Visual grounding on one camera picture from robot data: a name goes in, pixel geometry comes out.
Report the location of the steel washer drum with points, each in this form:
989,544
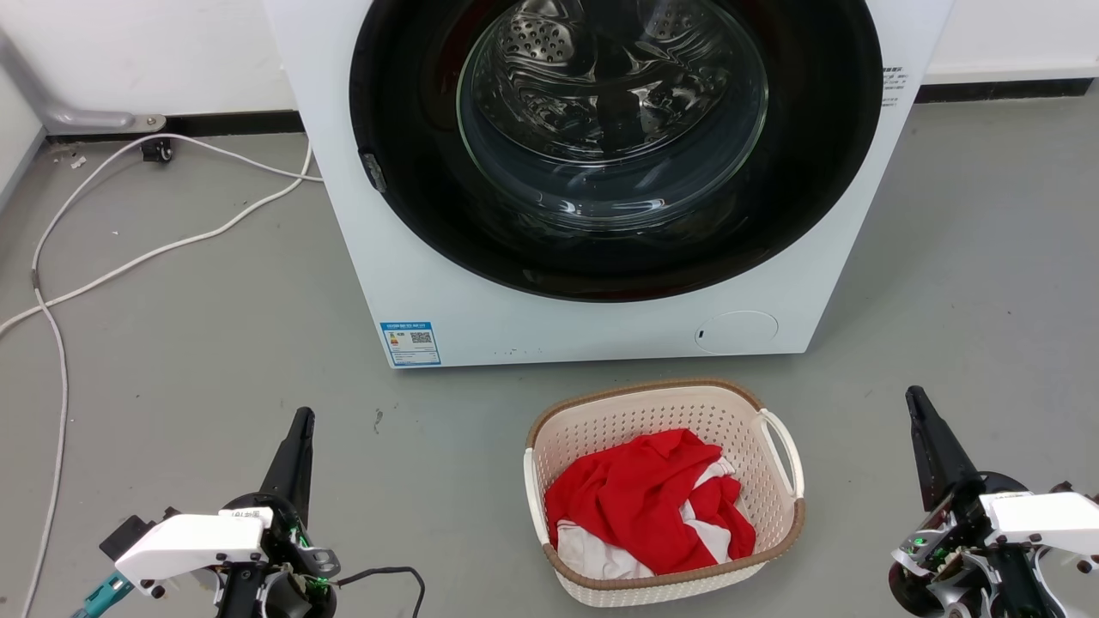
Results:
549,51

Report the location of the cream perforated laundry basket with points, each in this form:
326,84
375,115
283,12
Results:
601,421

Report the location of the black baseboard strip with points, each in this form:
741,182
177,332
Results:
223,124
1004,89

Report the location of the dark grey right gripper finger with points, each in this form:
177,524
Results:
938,451

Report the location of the small printed warning sticker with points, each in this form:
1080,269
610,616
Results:
891,86

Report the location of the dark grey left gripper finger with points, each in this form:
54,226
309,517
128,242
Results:
290,468

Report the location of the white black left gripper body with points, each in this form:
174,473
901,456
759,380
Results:
193,541

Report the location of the white front-load washing machine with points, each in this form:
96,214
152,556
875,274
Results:
429,283

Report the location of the black round washer door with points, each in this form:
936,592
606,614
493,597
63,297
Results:
403,129

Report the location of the blue energy label sticker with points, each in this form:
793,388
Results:
410,343

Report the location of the small black camera box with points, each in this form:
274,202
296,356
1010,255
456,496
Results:
127,534

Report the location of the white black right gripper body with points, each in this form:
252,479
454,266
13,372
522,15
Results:
1030,515

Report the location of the round white filter cover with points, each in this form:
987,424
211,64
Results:
737,332

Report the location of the red garment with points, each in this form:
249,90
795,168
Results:
627,498

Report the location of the grey drain pipe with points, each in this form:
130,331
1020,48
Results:
77,118

